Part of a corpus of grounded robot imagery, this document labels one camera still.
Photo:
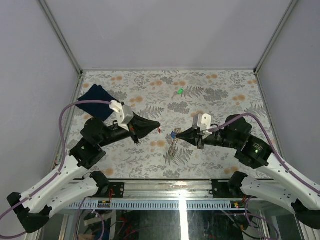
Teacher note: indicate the green capped key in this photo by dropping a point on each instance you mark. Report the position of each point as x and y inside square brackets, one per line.
[178, 92]

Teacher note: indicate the left corner frame post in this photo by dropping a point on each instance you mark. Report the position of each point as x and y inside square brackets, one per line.
[60, 36]

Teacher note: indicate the aluminium front rail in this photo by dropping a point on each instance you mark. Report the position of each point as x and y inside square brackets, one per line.
[157, 189]

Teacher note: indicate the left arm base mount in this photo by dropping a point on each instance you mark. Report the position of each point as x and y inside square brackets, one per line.
[115, 190]

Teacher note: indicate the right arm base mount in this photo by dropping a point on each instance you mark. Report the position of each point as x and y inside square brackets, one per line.
[219, 189]

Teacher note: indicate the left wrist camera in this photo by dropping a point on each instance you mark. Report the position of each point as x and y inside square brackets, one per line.
[124, 114]

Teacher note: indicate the white slotted cable duct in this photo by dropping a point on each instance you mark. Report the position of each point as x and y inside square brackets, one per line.
[118, 204]

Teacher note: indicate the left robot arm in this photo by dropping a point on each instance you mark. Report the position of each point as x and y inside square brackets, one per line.
[72, 180]

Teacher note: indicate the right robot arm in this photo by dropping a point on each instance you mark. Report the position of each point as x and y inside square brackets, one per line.
[296, 193]

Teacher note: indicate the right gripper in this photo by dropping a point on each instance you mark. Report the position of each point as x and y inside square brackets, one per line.
[193, 136]

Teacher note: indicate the corner frame post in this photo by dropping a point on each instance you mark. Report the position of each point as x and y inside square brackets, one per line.
[278, 30]
[60, 36]

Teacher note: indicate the right corner frame post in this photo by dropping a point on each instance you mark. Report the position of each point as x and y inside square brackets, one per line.
[278, 30]

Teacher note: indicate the floral tablecloth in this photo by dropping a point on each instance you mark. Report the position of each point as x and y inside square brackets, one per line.
[219, 93]

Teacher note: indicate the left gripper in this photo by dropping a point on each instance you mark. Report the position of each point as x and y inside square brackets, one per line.
[139, 127]

